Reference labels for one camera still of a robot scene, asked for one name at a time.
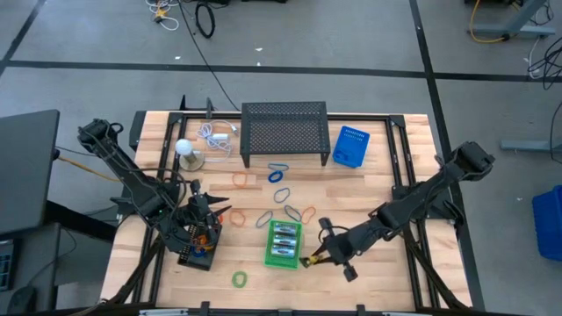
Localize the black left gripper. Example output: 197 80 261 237
186 178 233 247

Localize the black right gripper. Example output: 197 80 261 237
310 217 378 283

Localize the small four-crayon box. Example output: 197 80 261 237
299 253 327 269

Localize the black desk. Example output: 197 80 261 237
0 109 119 245

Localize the grey desk foot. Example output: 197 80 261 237
500 139 562 154

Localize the green plastic slotted basket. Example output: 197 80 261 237
263 219 305 270

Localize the black plastic slotted basket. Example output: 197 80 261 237
177 221 223 272

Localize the brass lamp with white bulb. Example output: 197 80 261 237
175 138 206 172

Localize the black mesh monitor riser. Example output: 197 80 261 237
240 101 332 169

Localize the blue plastic slotted basket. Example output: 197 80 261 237
332 126 371 169

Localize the black computer mouse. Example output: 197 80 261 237
6 284 40 315

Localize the dark keyboard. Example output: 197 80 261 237
0 239 15 291

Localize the blue storage bin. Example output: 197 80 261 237
531 184 562 262

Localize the white cable with adapter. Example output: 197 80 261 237
195 119 239 162

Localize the orange cable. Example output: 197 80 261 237
56 155 122 183

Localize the black aluminium rig frame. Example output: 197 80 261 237
103 94 473 315

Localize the long black cable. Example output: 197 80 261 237
175 0 229 101

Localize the black coiled cable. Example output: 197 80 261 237
194 1 217 40

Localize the white cable bundle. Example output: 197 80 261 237
145 0 181 32

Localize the yellow cable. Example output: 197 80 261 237
468 0 510 44

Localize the black cable bundle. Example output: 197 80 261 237
526 34 562 91

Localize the grey desk leg frame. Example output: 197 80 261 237
465 0 557 40

